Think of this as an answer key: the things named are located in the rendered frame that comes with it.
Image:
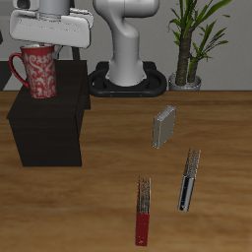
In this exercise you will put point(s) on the red patterned mug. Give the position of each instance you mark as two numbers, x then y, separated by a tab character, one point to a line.
42	74

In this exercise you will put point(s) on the dark brown wooden shelf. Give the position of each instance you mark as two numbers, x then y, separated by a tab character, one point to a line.
49	131

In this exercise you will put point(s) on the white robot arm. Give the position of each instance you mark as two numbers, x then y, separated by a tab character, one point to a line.
126	49

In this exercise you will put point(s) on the black and silver book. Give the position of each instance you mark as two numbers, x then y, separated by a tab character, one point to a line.
187	187

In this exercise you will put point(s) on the grey book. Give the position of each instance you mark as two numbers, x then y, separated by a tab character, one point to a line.
164	127

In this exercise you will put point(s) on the red book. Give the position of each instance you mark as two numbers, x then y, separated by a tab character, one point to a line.
142	223

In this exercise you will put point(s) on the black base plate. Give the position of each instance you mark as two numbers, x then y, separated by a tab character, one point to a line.
98	88

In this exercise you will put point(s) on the green pot plant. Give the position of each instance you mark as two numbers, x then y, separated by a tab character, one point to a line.
184	49

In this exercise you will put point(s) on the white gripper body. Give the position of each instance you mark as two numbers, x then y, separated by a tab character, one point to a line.
49	29

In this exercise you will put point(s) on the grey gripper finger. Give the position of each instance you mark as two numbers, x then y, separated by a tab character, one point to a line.
57	51

